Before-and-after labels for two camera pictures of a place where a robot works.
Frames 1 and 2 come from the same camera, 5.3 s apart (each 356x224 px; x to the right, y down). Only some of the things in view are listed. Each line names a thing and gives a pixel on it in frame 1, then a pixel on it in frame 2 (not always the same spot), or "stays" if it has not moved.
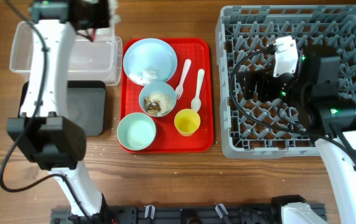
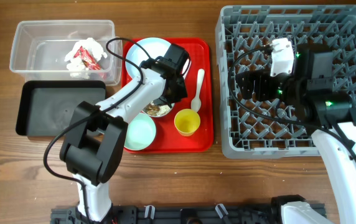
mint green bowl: x=138 y=129 stays
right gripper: x=265 y=78 stays
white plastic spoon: x=196 y=102 stays
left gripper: x=103 y=22 → x=183 y=94
